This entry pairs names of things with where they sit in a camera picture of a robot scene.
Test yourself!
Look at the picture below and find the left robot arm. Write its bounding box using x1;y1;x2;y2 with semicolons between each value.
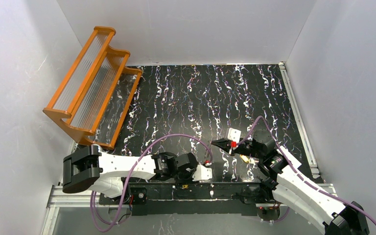
63;145;200;198

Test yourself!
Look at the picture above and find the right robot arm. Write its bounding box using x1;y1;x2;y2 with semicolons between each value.
211;137;370;235

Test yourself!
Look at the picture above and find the orange wooden rack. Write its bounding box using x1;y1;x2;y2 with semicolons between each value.
43;26;142;149

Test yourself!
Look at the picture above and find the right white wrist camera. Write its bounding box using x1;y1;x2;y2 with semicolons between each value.
225;127;241;147

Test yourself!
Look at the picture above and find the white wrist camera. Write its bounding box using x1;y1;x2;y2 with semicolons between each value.
225;127;241;147
192;164;213;182

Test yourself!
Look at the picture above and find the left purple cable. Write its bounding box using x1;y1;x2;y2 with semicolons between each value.
90;133;213;233

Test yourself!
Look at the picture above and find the purple cable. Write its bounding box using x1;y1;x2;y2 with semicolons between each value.
236;116;376;235
90;133;213;233

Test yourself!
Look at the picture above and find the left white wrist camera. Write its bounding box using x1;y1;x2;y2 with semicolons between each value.
192;164;213;182

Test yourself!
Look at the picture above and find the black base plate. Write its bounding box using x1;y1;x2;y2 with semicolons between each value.
98;182;281;216

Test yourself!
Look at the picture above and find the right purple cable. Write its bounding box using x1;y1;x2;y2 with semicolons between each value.
236;116;376;235

